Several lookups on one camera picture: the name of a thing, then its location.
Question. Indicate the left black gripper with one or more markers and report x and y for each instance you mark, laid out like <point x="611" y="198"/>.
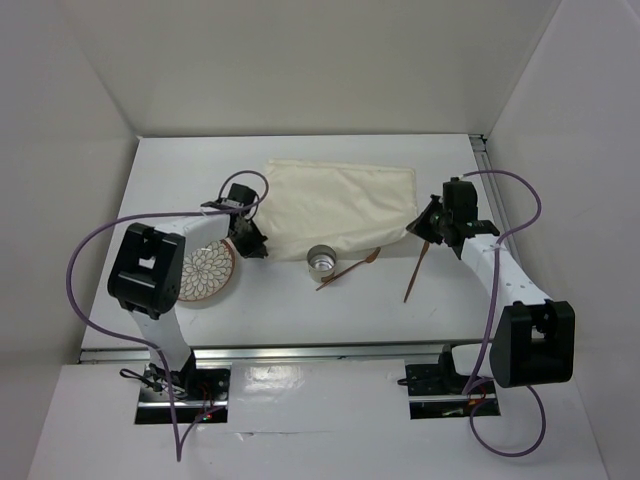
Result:
<point x="255" y="247"/>

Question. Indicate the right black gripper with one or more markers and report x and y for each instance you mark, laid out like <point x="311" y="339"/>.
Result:
<point x="420" y="226"/>

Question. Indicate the cream cloth placemat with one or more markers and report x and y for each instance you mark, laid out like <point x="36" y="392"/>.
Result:
<point x="348" y="207"/>

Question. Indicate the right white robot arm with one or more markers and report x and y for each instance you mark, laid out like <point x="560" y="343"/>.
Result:
<point x="529" y="338"/>

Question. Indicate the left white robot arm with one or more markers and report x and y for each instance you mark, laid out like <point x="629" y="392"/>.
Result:
<point x="147" y="273"/>

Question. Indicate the copper knife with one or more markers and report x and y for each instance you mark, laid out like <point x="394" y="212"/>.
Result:
<point x="422" y="254"/>

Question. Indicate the floral patterned ceramic plate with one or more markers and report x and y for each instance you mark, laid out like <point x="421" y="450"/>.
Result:
<point x="206" y="271"/>

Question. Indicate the silver metal cup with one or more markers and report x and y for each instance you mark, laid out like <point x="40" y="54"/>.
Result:
<point x="321" y="262"/>

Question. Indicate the aluminium right side rail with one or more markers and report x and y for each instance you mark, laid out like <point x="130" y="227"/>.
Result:
<point x="508" y="204"/>

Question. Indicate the aluminium rail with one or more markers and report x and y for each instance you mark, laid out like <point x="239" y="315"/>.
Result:
<point x="508" y="204"/>
<point x="320" y="352"/>

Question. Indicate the aluminium front rail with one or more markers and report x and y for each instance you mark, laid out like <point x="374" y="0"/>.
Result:
<point x="320" y="352"/>

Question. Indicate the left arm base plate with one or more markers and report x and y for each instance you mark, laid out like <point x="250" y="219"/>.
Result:
<point x="207" y="396"/>

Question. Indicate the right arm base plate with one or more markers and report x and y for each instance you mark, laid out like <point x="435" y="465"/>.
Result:
<point x="434" y="393"/>

